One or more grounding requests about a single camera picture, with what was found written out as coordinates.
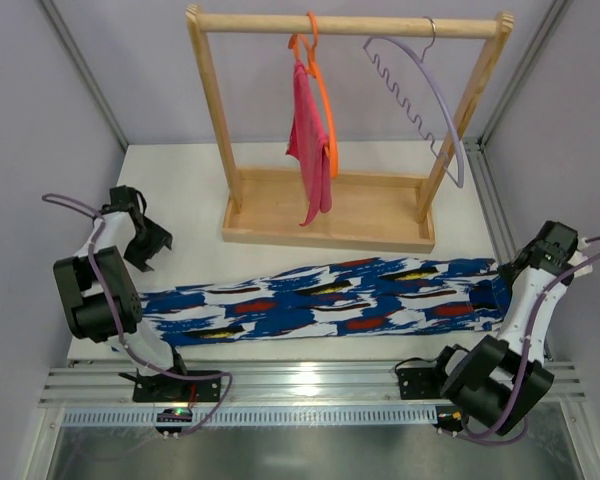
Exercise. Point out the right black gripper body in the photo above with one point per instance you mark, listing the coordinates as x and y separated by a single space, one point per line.
506 273

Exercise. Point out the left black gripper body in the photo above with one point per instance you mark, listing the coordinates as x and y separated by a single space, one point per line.
147 240

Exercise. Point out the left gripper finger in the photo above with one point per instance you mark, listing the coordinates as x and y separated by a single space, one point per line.
137 257
157 236

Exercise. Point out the blue white patterned trousers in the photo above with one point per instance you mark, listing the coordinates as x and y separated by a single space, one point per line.
375 296

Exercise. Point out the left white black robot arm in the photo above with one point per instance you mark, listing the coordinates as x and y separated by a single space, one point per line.
97 293

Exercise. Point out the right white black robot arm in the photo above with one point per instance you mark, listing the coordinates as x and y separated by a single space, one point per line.
503 377

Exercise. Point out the pink garment on hanger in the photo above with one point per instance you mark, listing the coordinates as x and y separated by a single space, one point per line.
307 144

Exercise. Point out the wooden clothes rack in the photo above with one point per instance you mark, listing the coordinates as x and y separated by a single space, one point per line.
386 212

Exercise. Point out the left black connector board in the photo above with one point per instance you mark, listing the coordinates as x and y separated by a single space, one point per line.
172 421

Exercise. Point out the black connector board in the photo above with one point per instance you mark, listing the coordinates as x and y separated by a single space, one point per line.
450 422
172 421

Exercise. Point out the right black connector board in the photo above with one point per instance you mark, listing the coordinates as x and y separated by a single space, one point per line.
450 422

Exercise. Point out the right aluminium side rail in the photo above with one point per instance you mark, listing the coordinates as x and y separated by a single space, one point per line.
490 200

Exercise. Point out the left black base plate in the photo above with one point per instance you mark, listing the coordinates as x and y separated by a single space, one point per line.
164 389

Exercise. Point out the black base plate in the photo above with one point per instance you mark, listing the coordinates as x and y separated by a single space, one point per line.
164 389
420 382

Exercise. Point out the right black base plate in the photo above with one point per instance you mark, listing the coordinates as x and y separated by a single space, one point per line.
420 382

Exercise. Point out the slotted grey cable duct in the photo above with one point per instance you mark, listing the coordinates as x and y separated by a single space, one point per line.
253 416

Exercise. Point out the aluminium front rail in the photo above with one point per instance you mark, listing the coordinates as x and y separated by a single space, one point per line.
102 383

